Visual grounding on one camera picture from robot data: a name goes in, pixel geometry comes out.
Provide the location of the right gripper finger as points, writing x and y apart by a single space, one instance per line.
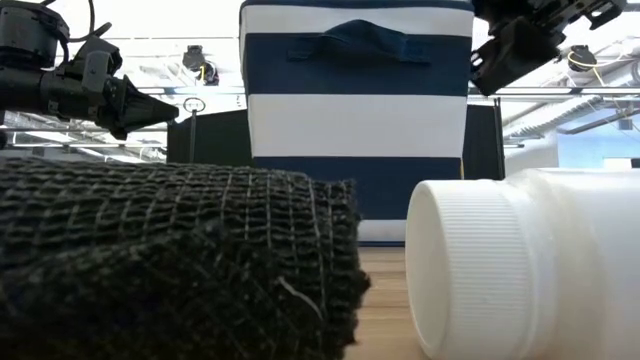
515 55

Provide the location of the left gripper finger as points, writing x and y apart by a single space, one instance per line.
135 124
140 102

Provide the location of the black bandage roll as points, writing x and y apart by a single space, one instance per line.
175 260

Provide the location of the white plastic bottle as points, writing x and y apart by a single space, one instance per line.
525 265

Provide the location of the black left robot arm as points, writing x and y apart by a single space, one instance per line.
25 50

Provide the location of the navy white striped fabric bin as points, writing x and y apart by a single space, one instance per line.
357 120

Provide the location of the black overhead fixture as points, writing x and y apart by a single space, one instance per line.
196 59
580 57

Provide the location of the black partition panel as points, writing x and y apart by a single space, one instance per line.
215 137

